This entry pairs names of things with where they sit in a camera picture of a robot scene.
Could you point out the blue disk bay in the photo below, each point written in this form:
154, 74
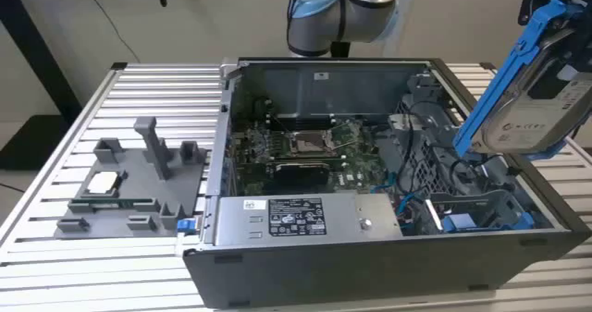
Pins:
460, 222

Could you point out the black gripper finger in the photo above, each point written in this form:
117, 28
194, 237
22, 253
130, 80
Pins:
557, 76
532, 0

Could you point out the open black PC case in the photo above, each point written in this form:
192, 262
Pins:
324, 274

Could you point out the black expansion slot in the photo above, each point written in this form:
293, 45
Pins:
305, 157

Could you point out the black table corner cap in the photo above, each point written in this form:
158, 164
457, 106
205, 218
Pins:
120, 66
486, 66

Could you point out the green RAM stick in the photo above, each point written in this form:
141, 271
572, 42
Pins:
124, 204

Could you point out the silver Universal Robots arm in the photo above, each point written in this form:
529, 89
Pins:
324, 17

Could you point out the silver power supply with label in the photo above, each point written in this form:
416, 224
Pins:
240, 222

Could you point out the grey metal drive cage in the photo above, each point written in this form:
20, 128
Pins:
416, 145

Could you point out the black graphics card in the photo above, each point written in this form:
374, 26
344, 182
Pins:
297, 173

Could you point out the green motherboard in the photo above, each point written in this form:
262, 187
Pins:
365, 166

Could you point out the white sticker in case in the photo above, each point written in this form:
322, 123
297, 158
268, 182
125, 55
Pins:
320, 76

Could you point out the thin metal locking lever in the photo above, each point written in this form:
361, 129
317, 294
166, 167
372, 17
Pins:
280, 123

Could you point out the silver CPU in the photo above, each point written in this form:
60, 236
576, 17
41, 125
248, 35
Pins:
102, 183

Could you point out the blue connector block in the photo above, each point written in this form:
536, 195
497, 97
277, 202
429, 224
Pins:
184, 226

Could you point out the CPU socket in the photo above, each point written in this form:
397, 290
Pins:
306, 144

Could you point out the hard disk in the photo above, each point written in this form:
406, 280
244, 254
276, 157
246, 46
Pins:
522, 125

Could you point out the black stand with base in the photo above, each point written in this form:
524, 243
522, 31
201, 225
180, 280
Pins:
32, 48

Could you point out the black RAM slot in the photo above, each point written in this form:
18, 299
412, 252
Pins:
300, 120

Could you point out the grey parts rack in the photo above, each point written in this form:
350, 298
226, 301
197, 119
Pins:
138, 183

